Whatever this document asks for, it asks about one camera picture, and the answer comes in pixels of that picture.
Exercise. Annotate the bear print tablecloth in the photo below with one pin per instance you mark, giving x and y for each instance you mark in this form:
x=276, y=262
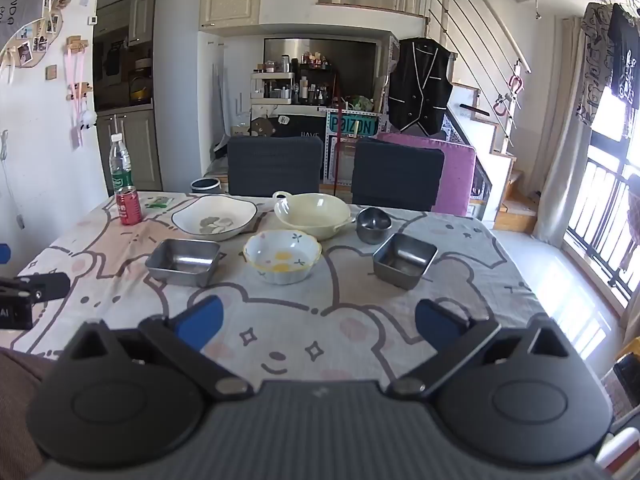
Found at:
x=310, y=320

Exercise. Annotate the pink railing hook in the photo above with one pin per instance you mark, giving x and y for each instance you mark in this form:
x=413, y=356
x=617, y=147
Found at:
x=499, y=108
x=515, y=83

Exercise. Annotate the brown bear bag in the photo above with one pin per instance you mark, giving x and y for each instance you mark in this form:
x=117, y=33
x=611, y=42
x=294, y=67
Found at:
x=261, y=127

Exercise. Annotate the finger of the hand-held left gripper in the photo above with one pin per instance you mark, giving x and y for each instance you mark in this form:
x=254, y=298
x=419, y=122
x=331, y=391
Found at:
x=4, y=254
x=35, y=286

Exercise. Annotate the balcony window railing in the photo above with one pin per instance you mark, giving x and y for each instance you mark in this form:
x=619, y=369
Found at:
x=605, y=230

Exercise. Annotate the pink ribbon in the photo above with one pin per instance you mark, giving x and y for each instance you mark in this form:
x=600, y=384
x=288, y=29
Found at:
x=75, y=100

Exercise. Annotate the wooden staircase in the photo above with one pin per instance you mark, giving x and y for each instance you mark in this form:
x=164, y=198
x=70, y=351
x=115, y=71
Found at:
x=505, y=180

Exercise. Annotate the white plate with dark rim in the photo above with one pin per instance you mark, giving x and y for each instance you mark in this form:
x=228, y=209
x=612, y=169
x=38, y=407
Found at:
x=215, y=217

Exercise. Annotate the round steel bowl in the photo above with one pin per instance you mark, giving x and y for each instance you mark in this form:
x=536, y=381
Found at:
x=372, y=225

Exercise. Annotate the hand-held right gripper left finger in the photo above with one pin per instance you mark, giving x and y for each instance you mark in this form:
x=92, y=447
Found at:
x=200, y=321

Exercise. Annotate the photo wall board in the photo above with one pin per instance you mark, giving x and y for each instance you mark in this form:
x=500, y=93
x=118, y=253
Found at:
x=47, y=25

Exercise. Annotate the row of cosmetic bottles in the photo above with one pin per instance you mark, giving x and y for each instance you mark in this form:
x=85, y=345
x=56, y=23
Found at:
x=314, y=85

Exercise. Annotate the black hanging shirt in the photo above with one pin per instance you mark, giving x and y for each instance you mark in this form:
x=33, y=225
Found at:
x=625, y=55

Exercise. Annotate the square steel bowl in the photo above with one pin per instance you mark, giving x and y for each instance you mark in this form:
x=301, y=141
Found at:
x=182, y=260
x=405, y=260

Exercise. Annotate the grey trash bin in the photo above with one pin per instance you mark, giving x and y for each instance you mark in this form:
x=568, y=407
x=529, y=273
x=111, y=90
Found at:
x=206, y=186

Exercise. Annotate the beige kitchen cabinet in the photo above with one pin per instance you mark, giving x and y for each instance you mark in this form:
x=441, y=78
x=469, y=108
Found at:
x=132, y=150

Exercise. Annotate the green packet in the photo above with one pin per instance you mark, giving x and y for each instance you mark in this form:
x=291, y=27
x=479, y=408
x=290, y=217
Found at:
x=159, y=202

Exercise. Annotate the grey wall banner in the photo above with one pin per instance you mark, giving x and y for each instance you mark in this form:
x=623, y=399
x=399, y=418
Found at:
x=17, y=15

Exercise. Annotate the metal stair railing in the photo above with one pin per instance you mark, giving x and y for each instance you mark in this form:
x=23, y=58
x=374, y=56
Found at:
x=480, y=20

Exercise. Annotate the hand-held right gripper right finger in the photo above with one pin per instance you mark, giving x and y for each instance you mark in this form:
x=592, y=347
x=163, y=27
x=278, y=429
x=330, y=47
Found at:
x=437, y=317

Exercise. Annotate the person's brown clothing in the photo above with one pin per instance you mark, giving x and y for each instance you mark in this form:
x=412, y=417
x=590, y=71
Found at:
x=20, y=410

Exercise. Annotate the wooden wall hook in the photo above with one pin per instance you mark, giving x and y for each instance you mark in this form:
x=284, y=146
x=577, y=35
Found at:
x=80, y=91
x=76, y=44

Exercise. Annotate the cream cabinet door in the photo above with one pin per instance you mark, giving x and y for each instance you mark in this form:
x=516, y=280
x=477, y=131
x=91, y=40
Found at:
x=231, y=0

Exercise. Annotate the white shelf rack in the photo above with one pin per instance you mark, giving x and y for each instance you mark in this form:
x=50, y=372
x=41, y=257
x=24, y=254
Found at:
x=272, y=87

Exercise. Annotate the red soda can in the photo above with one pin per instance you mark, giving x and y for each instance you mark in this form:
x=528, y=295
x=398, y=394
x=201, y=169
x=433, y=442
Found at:
x=128, y=207

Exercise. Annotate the steel wall panel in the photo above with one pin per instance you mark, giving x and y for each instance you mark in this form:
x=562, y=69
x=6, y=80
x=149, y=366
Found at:
x=350, y=55

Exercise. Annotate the patterned hanging garment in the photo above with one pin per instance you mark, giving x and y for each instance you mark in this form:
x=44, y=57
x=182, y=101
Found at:
x=595, y=70

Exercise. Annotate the black vest with white trim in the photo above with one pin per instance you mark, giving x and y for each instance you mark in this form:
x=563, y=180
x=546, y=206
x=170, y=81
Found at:
x=420, y=85

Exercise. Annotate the dark grey chair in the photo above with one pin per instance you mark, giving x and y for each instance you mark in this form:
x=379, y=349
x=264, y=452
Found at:
x=275, y=165
x=397, y=175

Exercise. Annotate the clear plastic water bottle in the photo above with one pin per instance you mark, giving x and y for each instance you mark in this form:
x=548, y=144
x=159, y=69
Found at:
x=120, y=167

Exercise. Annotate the beige curtain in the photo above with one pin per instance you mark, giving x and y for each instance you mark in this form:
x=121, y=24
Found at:
x=565, y=135

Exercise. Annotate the teal sign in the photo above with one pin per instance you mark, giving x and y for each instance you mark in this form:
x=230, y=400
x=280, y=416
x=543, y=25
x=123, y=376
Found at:
x=351, y=125

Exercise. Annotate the lemon print ceramic bowl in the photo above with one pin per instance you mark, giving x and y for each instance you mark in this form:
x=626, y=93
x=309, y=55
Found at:
x=282, y=257

